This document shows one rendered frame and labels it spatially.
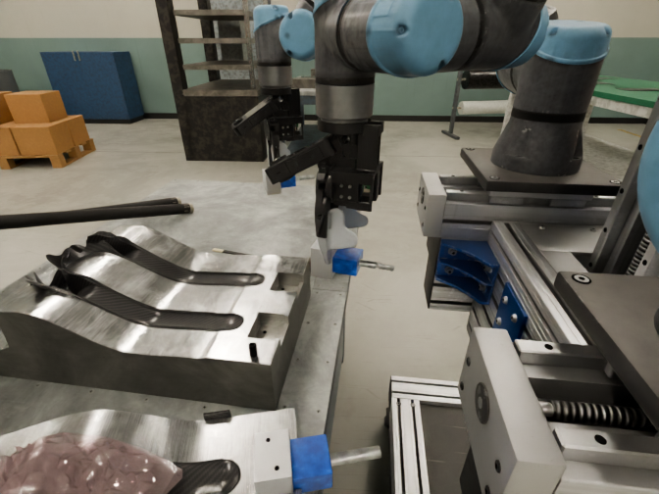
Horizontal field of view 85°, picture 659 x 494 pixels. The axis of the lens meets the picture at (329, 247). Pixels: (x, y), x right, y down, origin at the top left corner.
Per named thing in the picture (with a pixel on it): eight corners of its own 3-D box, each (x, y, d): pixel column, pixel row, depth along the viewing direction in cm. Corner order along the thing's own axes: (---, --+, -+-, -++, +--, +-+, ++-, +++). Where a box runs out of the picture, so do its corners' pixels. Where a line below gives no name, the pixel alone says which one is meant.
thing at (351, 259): (395, 273, 60) (398, 246, 57) (389, 291, 56) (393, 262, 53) (321, 261, 63) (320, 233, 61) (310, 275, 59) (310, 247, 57)
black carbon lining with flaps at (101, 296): (270, 282, 64) (265, 234, 59) (236, 348, 50) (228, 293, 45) (91, 268, 68) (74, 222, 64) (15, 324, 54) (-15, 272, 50)
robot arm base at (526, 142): (557, 154, 75) (574, 102, 70) (595, 177, 61) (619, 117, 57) (481, 151, 76) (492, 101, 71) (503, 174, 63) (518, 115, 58)
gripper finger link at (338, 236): (352, 274, 52) (358, 212, 50) (314, 268, 54) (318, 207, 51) (357, 268, 55) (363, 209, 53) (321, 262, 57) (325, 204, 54)
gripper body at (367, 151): (370, 218, 49) (376, 126, 44) (311, 210, 52) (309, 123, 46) (380, 197, 56) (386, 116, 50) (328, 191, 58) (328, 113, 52)
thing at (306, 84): (344, 131, 572) (346, 67, 527) (341, 168, 407) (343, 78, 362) (300, 131, 576) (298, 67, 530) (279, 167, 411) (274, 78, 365)
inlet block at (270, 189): (311, 183, 99) (311, 164, 96) (317, 189, 95) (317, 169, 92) (264, 188, 95) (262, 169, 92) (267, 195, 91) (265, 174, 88)
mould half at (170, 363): (310, 296, 72) (309, 235, 65) (276, 411, 49) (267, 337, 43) (82, 276, 78) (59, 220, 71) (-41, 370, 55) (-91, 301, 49)
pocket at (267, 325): (289, 333, 55) (288, 315, 53) (280, 360, 50) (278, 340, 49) (261, 330, 56) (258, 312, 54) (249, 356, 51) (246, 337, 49)
